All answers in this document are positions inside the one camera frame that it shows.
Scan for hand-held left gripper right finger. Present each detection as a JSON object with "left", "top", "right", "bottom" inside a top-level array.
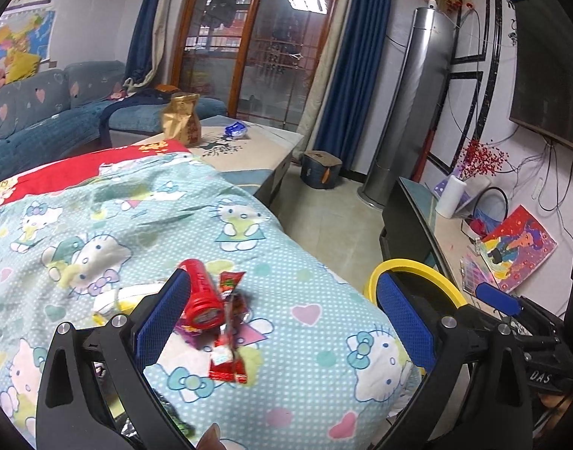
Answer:
[{"left": 375, "top": 272, "right": 533, "bottom": 450}]

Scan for blue curtain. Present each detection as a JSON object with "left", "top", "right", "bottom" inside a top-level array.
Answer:
[
  {"left": 300, "top": 0, "right": 397, "bottom": 181},
  {"left": 124, "top": 0, "right": 203, "bottom": 92}
]

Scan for gold snack bag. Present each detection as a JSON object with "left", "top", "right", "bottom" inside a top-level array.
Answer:
[{"left": 161, "top": 93, "right": 202, "bottom": 145}]

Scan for grey coffee table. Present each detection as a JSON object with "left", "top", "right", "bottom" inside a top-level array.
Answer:
[{"left": 132, "top": 115, "right": 306, "bottom": 209}]

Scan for person's left hand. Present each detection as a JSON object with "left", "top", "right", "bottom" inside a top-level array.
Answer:
[{"left": 195, "top": 422, "right": 221, "bottom": 450}]

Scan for cartoon cat printed blanket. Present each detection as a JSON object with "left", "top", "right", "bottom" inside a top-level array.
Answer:
[{"left": 0, "top": 152, "right": 423, "bottom": 450}]

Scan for dark blue garment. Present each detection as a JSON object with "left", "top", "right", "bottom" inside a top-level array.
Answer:
[{"left": 101, "top": 89, "right": 175, "bottom": 120}]

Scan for wooden sliding glass door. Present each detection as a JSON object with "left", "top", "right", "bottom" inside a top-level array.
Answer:
[{"left": 171, "top": 0, "right": 348, "bottom": 134}]

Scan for wall mounted television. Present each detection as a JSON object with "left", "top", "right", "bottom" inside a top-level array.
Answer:
[{"left": 509, "top": 0, "right": 573, "bottom": 158}]

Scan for purple wrapper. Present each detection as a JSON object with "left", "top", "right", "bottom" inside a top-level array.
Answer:
[{"left": 174, "top": 319, "right": 221, "bottom": 350}]

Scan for yellow pillow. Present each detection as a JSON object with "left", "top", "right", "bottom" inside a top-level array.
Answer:
[{"left": 4, "top": 49, "right": 42, "bottom": 80}]

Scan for leaning purple picture board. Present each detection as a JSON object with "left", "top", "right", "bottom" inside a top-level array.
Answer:
[{"left": 431, "top": 175, "right": 493, "bottom": 214}]

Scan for yellow trash bin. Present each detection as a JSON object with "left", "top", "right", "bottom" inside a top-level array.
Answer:
[{"left": 365, "top": 259, "right": 467, "bottom": 312}]

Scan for colourful figure painting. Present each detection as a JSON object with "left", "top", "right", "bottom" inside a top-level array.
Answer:
[{"left": 480, "top": 204, "right": 559, "bottom": 294}]

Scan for red snack sachet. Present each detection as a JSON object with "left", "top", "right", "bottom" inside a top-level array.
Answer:
[
  {"left": 208, "top": 323, "right": 250, "bottom": 385},
  {"left": 217, "top": 270, "right": 246, "bottom": 302}
]

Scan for television cabinet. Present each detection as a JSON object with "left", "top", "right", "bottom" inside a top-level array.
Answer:
[{"left": 380, "top": 175, "right": 573, "bottom": 329}]

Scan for white ribbed vase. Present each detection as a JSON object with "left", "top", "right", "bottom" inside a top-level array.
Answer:
[{"left": 435, "top": 175, "right": 471, "bottom": 219}]

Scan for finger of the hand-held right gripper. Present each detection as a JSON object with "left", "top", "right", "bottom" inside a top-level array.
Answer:
[{"left": 477, "top": 283, "right": 563, "bottom": 338}]

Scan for blue grey fabric sofa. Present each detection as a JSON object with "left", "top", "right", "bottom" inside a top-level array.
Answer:
[{"left": 0, "top": 60, "right": 228, "bottom": 188}]

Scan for silver tower air conditioner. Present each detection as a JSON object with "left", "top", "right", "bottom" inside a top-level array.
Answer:
[{"left": 358, "top": 6, "right": 458, "bottom": 207}]

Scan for red berry branches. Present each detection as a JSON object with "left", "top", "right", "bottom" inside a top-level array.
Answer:
[{"left": 457, "top": 139, "right": 509, "bottom": 181}]

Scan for black hanging cables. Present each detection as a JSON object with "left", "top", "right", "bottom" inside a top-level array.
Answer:
[{"left": 516, "top": 136, "right": 573, "bottom": 240}]

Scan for clear plastic bead box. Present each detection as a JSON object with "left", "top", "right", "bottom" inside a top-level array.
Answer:
[{"left": 459, "top": 253, "right": 495, "bottom": 296}]

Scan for blue basket with black handle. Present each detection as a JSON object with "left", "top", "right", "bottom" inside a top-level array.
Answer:
[{"left": 462, "top": 186, "right": 509, "bottom": 240}]

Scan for country map poster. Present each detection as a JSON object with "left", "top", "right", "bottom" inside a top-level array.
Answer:
[{"left": 0, "top": 9, "right": 57, "bottom": 62}]

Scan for blue storage stool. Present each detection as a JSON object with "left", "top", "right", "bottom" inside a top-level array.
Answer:
[{"left": 299, "top": 150, "right": 343, "bottom": 189}]

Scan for white yellow wrapper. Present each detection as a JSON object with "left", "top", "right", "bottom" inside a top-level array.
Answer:
[{"left": 92, "top": 283, "right": 168, "bottom": 326}]

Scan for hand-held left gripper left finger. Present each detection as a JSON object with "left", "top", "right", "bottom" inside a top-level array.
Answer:
[{"left": 36, "top": 269, "right": 196, "bottom": 450}]

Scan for red stick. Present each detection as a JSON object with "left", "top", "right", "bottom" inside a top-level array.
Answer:
[{"left": 414, "top": 126, "right": 438, "bottom": 183}]

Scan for dark brown wrapper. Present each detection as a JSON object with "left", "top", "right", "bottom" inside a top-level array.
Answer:
[{"left": 227, "top": 293, "right": 250, "bottom": 333}]

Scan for red blanket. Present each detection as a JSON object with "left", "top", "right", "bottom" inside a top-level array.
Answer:
[{"left": 0, "top": 139, "right": 193, "bottom": 209}]

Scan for red cylindrical snack can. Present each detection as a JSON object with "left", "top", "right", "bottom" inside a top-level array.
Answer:
[{"left": 176, "top": 259, "right": 225, "bottom": 330}]

